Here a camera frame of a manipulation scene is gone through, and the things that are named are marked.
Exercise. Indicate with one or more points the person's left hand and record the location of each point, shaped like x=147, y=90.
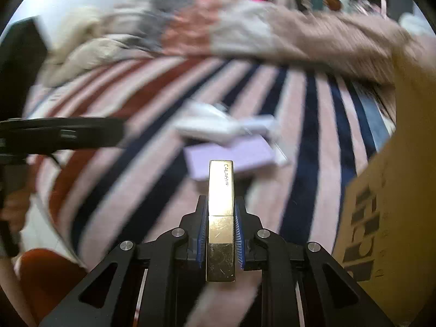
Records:
x=15, y=207

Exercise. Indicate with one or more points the striped pink blanket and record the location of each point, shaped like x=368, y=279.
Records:
x=190, y=136

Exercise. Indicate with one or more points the lilac flat box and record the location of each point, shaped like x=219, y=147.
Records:
x=231, y=158

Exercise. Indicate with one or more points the cardboard box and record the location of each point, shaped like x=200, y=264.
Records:
x=388, y=194

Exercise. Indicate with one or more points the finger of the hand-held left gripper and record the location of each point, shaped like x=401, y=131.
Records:
x=64, y=133

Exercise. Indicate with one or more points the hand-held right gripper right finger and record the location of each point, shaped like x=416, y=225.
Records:
x=240, y=235

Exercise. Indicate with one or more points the white cosmetic tube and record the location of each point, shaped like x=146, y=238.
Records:
x=207, y=127

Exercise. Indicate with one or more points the patchwork fuzzy blanket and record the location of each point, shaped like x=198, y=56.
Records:
x=259, y=27

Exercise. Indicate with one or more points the gold lipstick tube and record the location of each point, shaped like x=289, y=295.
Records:
x=221, y=221

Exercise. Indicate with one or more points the white plastic packet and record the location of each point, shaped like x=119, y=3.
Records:
x=269, y=133

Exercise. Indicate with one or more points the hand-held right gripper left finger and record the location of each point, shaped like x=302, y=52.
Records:
x=201, y=235

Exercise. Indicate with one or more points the beige cushion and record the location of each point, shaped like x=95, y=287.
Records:
x=85, y=47

